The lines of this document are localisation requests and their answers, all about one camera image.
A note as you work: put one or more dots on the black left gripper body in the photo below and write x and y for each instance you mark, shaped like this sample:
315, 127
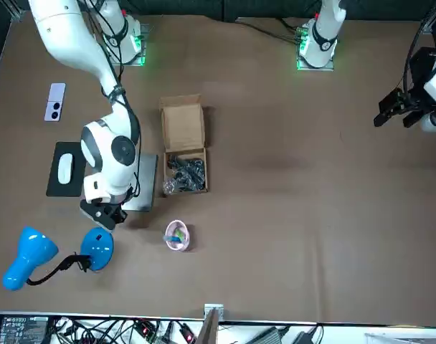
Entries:
420, 68

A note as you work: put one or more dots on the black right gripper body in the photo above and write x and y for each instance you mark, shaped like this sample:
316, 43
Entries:
117, 214

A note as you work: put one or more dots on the grey laptop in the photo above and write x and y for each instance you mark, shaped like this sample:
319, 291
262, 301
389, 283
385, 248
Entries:
146, 179

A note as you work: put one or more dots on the blue desk lamp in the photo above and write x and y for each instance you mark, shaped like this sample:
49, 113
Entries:
24, 254

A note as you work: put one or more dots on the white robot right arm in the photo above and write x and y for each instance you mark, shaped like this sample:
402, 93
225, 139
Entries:
71, 43

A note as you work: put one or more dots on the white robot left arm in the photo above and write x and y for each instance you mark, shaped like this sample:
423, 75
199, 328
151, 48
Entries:
323, 36

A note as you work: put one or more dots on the blue marker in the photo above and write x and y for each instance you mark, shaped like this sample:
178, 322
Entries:
171, 238

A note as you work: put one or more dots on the green marker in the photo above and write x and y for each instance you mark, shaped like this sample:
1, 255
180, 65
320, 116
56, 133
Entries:
180, 233

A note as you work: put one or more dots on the pink cup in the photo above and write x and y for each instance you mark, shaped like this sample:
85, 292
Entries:
176, 247

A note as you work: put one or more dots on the white computer mouse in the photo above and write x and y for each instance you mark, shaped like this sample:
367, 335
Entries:
65, 168

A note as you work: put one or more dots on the black mouse pad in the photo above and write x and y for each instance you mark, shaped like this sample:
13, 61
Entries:
53, 186

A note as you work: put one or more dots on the open cardboard box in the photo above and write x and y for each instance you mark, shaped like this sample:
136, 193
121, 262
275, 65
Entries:
182, 125

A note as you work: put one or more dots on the black module with red light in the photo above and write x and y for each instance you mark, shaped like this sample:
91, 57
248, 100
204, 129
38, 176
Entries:
187, 333
145, 329

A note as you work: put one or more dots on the lilac folding phone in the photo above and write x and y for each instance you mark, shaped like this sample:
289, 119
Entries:
56, 96

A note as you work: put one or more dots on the grey power brick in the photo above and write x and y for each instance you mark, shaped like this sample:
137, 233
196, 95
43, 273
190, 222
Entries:
268, 336

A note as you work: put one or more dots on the black power brick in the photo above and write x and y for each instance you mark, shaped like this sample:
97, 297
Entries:
305, 338

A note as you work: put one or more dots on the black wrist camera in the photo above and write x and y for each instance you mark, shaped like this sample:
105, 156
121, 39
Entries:
96, 214

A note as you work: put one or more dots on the aluminium corner frame rail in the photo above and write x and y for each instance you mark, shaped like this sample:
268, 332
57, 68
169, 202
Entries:
433, 18
17, 10

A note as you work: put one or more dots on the aluminium frame post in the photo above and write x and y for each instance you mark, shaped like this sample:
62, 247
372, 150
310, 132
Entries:
212, 315

